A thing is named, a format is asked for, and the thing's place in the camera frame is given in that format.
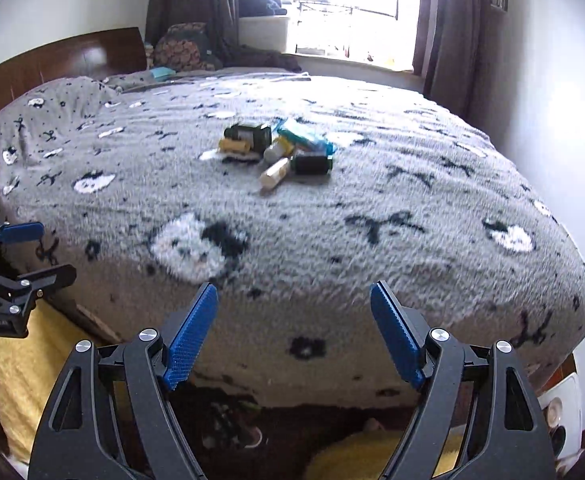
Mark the dark wooden headboard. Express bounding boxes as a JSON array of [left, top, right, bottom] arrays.
[[0, 27, 148, 131]]

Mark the patterned brown pillow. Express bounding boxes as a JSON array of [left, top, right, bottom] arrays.
[[153, 22, 223, 72]]

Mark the black drying rack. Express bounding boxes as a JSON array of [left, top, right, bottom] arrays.
[[292, 0, 360, 56]]

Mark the small white bottle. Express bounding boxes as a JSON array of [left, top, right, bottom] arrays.
[[258, 157, 292, 192]]

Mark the grey patterned pillow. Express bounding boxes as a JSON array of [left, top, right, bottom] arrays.
[[100, 71, 158, 92]]

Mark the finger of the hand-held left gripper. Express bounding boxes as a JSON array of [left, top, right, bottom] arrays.
[[0, 265, 77, 313], [0, 217, 44, 263]]

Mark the dark brown curtain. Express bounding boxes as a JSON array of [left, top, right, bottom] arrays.
[[145, 0, 240, 61], [412, 0, 493, 106]]

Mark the yellow fluffy rug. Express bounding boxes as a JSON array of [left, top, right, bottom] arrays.
[[0, 302, 465, 480]]

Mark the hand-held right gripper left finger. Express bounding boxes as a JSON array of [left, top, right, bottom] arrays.
[[27, 282, 219, 480]]

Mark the small black jar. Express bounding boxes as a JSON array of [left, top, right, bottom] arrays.
[[290, 152, 334, 176]]

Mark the white bottle yellow cap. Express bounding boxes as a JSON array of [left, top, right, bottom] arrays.
[[264, 136, 295, 163]]

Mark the white storage box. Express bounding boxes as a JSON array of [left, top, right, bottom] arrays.
[[238, 15, 292, 53]]

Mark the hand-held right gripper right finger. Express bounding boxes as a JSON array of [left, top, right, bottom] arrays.
[[369, 280, 558, 480]]

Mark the dark brown cloth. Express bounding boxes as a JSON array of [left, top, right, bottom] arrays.
[[217, 45, 303, 73]]

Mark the blue wipes packet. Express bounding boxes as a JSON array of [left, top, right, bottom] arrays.
[[272, 117, 335, 157]]

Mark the white appliance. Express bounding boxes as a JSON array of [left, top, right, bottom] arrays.
[[537, 355, 585, 461]]

